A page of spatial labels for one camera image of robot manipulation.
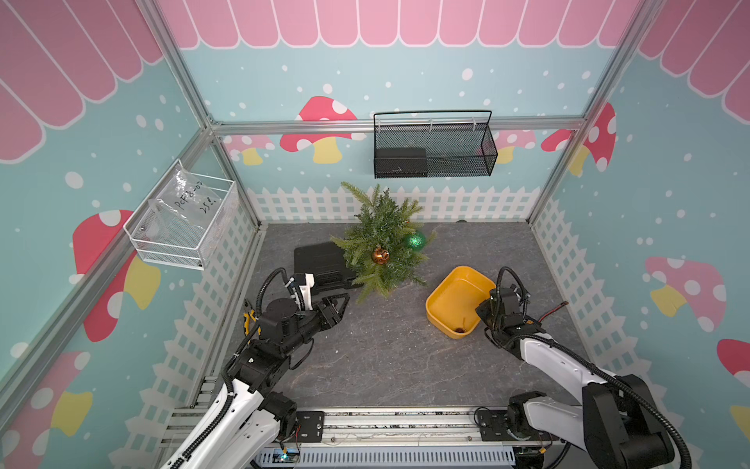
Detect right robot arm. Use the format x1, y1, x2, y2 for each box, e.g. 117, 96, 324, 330
477, 266, 693, 468

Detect white slotted cable duct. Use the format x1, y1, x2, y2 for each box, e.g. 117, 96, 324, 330
255, 447, 517, 468

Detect green circuit board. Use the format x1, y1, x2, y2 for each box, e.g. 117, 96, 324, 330
271, 449, 300, 464

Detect yellow plastic bin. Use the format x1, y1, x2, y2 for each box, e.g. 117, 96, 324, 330
425, 266, 495, 340

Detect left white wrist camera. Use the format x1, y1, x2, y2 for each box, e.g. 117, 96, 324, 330
285, 274, 316, 311

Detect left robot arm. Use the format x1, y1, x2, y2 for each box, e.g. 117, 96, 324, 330
164, 268, 351, 468

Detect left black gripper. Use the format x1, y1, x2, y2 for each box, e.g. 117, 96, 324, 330
281, 293, 350, 356

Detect small green christmas tree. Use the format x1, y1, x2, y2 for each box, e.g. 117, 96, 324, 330
331, 182, 434, 304

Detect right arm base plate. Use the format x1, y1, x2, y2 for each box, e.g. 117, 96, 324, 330
473, 406, 556, 446

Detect black wire mesh basket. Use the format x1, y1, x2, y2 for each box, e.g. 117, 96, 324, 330
372, 109, 498, 178

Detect clear plastic zip bag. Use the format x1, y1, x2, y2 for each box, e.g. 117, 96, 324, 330
147, 163, 238, 259

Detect copper shiny ball ornament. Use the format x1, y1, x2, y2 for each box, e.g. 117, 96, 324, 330
371, 246, 390, 265

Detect green glitter ball ornament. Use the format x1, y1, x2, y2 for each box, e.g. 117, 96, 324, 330
407, 232, 428, 251

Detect white wire wall basket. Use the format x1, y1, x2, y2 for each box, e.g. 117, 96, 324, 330
122, 158, 240, 272

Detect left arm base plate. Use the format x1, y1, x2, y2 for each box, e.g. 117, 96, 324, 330
242, 409, 326, 445

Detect black box in basket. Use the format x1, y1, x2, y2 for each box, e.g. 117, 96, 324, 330
373, 148, 428, 179

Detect black flat box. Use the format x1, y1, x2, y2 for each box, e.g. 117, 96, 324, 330
294, 242, 357, 294

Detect yellow handled pliers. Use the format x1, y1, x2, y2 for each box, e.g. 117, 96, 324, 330
242, 300, 260, 338

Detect aluminium front rail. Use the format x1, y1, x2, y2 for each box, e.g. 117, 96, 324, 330
287, 406, 563, 447

